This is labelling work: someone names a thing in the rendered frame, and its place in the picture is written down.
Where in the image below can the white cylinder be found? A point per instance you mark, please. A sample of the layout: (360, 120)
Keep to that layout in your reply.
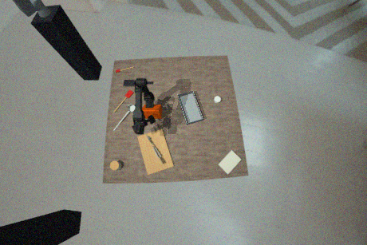
(217, 99)

